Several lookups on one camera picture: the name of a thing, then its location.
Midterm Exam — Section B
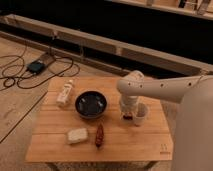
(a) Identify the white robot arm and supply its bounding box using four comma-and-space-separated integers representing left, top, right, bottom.
117, 71, 213, 171

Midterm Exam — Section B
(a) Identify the wooden table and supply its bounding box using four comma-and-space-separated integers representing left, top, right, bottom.
26, 77, 173, 162

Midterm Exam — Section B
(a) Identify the brown red snack wrapper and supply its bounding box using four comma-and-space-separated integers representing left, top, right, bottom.
95, 124, 104, 148

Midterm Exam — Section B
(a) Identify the dark ceramic bowl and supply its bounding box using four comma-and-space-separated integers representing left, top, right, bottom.
75, 91, 107, 119

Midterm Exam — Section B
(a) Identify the white plastic bottle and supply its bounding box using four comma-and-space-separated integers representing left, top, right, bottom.
56, 79, 74, 106

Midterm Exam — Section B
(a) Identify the white ceramic cup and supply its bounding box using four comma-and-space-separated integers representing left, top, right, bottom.
133, 103, 148, 126

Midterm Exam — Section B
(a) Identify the white sponge block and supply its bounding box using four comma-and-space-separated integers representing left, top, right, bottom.
67, 128, 88, 144

